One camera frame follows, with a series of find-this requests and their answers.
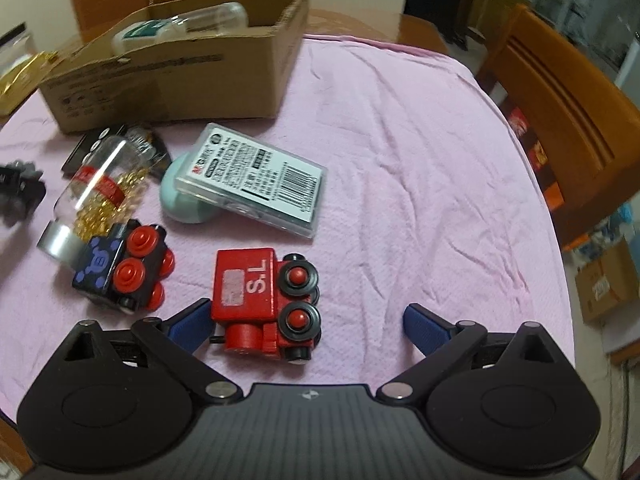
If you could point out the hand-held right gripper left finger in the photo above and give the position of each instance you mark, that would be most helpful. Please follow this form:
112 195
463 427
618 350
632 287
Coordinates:
192 324

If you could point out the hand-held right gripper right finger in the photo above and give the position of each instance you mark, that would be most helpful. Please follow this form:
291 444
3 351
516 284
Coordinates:
425 327

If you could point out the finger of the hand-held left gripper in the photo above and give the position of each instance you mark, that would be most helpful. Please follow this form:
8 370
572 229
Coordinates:
22 200

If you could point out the clear bottle of gold capsules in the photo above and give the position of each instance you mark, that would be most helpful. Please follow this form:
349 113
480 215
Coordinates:
95 185

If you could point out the black toy train red wheels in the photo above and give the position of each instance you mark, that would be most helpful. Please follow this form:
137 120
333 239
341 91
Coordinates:
120 270

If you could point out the teal round case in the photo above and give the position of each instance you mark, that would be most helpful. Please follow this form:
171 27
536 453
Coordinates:
175 200

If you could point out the black correction tape dispenser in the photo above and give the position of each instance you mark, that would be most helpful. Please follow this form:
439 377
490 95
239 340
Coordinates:
152 144

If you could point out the clear plastic card box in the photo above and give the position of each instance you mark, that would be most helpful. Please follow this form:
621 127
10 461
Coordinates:
250 175

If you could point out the gold foil packet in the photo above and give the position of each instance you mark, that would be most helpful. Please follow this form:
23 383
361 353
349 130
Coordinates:
20 85

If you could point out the clear jar with black lid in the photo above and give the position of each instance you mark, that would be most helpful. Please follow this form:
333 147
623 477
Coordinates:
12 45

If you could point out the pink cloth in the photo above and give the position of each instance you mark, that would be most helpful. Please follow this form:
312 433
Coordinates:
400 160

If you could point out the cardboard box on floor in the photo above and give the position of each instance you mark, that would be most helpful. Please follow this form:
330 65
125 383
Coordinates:
607 285

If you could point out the stack of colourful packets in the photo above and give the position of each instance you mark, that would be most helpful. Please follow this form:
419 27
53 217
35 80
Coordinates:
537 160

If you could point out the wooden chair with slatted back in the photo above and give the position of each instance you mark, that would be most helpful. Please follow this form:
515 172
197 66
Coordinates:
560 110

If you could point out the clear empty plastic bottle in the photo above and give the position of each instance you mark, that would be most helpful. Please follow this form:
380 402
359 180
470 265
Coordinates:
215 14

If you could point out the tall brown cardboard box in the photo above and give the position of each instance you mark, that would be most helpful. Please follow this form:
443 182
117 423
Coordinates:
495 5

